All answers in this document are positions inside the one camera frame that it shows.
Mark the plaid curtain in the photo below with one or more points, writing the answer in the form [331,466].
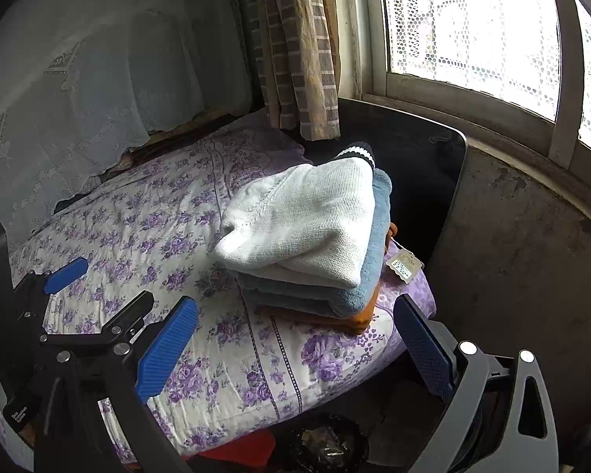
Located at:
[295,44]

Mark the white sweater with black trim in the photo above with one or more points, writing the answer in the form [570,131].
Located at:
[300,217]

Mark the white lace cover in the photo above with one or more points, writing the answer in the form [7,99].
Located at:
[79,83]

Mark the red cloth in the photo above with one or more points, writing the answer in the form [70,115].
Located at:
[236,448]

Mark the black glossy board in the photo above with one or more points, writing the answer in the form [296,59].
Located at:
[413,167]

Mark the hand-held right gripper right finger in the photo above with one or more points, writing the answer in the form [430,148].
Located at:
[423,350]

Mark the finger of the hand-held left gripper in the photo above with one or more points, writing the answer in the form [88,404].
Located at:
[66,273]
[128,315]

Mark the purple floral bedspread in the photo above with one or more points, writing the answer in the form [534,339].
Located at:
[152,236]

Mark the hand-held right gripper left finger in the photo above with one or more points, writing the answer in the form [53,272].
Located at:
[167,350]

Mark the folded orange garment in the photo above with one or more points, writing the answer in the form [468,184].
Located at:
[362,323]

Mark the folded blue garment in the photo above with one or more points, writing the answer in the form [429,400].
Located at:
[362,290]

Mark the bright window with white frame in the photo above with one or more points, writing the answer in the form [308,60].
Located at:
[473,24]

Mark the paper clothing tag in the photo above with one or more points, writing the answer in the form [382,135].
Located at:
[405,265]

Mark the dark round object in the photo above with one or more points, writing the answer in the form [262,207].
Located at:
[325,446]

